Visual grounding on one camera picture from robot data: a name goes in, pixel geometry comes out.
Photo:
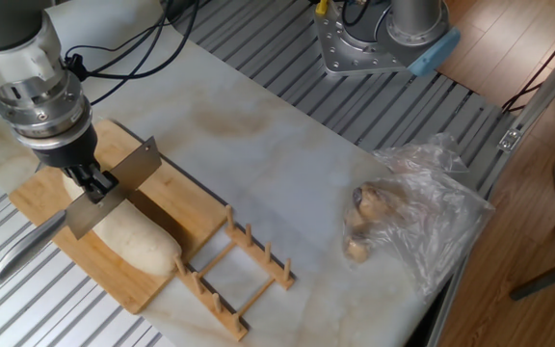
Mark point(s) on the wooden peg rack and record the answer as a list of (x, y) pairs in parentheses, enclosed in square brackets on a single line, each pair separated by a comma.
[(258, 262)]

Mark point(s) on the marble pattern table mat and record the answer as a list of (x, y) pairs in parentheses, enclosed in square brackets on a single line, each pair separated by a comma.
[(282, 168)]

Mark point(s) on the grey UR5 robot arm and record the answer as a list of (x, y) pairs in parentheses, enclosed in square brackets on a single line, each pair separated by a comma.
[(7, 24)]

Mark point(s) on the steel cleaver knife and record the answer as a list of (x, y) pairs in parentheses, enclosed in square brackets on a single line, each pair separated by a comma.
[(133, 168)]

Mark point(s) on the yellow connector clip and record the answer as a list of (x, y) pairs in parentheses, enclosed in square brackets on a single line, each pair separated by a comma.
[(322, 7)]

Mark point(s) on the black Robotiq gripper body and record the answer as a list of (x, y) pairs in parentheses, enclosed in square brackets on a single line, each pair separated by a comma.
[(70, 155)]

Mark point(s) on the aluminium frame post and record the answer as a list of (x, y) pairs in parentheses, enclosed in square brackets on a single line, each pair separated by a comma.
[(547, 91)]

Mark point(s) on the pale brown mushroom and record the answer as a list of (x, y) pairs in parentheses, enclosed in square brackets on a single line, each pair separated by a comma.
[(357, 250)]

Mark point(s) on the brown mushroom with dark cap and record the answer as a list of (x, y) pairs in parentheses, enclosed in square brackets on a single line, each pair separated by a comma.
[(371, 202)]

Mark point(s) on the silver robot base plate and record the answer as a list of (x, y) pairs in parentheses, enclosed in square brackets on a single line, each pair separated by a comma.
[(350, 58)]

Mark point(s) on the white radish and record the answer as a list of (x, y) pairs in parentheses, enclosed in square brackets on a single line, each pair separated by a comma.
[(138, 241)]

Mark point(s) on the wooden cutting board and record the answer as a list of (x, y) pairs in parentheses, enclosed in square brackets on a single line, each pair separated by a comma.
[(181, 207)]

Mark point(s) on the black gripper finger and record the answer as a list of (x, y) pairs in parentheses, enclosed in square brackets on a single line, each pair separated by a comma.
[(101, 185), (77, 177)]

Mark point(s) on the clear plastic bag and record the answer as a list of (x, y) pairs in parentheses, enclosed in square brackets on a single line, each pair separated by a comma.
[(431, 226)]

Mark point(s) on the black furniture leg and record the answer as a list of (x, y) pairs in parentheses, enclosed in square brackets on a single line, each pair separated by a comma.
[(547, 279)]

